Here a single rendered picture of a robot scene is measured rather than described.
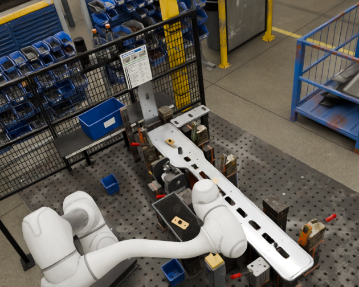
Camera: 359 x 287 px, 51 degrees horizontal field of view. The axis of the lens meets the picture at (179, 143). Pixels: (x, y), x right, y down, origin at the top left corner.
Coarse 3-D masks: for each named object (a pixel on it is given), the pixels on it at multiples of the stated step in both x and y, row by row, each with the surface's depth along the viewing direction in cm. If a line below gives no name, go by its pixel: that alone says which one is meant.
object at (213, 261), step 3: (210, 255) 170; (216, 255) 170; (207, 258) 169; (210, 258) 169; (213, 258) 169; (216, 258) 169; (219, 258) 169; (207, 261) 168; (210, 261) 168; (213, 261) 168; (216, 261) 168; (219, 261) 167; (222, 261) 168; (210, 264) 167; (213, 264) 167; (216, 264) 167; (213, 267) 166
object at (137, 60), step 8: (136, 48) 266; (144, 48) 270; (120, 56) 262; (128, 56) 266; (136, 56) 269; (144, 56) 273; (128, 64) 269; (136, 64) 273; (144, 64) 277; (128, 72) 273; (136, 72) 276; (144, 72) 280; (152, 72) 284; (136, 80) 280; (144, 80) 284; (128, 88) 280
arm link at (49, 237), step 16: (80, 192) 193; (48, 208) 135; (64, 208) 191; (80, 208) 184; (96, 208) 194; (32, 224) 130; (48, 224) 130; (64, 224) 137; (80, 224) 165; (96, 224) 190; (32, 240) 128; (48, 240) 128; (64, 240) 131; (32, 256) 132; (48, 256) 128; (64, 256) 130
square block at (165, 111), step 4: (160, 108) 275; (164, 108) 274; (168, 108) 273; (160, 112) 272; (164, 112) 270; (168, 112) 272; (172, 112) 274; (160, 116) 276; (164, 116) 271; (168, 116) 273; (172, 116) 276; (160, 120) 281; (164, 120) 274; (168, 120) 276
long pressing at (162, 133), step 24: (168, 144) 253; (192, 144) 250; (192, 168) 234; (240, 192) 216; (240, 216) 203; (264, 216) 201; (264, 240) 190; (288, 240) 189; (288, 264) 179; (312, 264) 178
